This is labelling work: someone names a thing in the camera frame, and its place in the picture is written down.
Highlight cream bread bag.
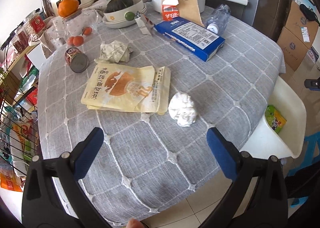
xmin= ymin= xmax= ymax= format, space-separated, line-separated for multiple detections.
xmin=81 ymin=62 xmax=171 ymax=115

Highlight stacked cardboard boxes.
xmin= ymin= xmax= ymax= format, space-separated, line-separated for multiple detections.
xmin=277 ymin=1 xmax=319 ymax=71

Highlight white ceramic casserole bowl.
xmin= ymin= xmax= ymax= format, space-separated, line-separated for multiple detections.
xmin=103 ymin=0 xmax=147 ymax=29

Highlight green snack bag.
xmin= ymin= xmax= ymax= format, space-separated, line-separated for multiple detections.
xmin=265 ymin=105 xmax=287 ymax=134

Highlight small white snack packet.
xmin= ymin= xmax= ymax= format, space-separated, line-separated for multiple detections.
xmin=135 ymin=12 xmax=154 ymax=35

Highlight person's left hand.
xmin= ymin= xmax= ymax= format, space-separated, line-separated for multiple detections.
xmin=126 ymin=218 xmax=145 ymax=228

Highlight dark green pumpkin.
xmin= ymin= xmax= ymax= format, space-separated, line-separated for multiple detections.
xmin=105 ymin=0 xmax=133 ymax=13

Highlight small red milk carton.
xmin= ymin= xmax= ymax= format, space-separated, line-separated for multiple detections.
xmin=162 ymin=0 xmax=180 ymax=21

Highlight black wire rack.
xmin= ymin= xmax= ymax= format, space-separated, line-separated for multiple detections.
xmin=1 ymin=74 xmax=40 ymax=180

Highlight white plastic trash bin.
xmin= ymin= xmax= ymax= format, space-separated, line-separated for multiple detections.
xmin=242 ymin=77 xmax=306 ymax=159

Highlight white tissue ball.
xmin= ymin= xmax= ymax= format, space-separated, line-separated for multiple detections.
xmin=168 ymin=92 xmax=197 ymax=127

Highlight blue milk carton box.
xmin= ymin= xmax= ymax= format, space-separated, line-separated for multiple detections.
xmin=155 ymin=16 xmax=225 ymax=62

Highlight blue plastic stool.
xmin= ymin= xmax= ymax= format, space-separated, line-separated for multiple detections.
xmin=286 ymin=132 xmax=319 ymax=195

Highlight torn brown cardboard piece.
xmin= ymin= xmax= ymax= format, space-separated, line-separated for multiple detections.
xmin=161 ymin=0 xmax=203 ymax=26

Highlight large orange on jar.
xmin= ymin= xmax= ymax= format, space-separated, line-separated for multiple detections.
xmin=58 ymin=0 xmax=79 ymax=17

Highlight red drink can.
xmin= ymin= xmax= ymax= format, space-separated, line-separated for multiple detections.
xmin=65 ymin=47 xmax=89 ymax=73

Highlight crumpled floral paper napkin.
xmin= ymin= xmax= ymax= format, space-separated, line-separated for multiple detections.
xmin=94 ymin=40 xmax=133 ymax=64

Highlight grey checked tablecloth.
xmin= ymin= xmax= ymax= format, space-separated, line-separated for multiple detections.
xmin=38 ymin=17 xmax=285 ymax=227

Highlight clear plastic water bottle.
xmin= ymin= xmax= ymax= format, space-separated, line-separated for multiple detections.
xmin=204 ymin=4 xmax=231 ymax=36

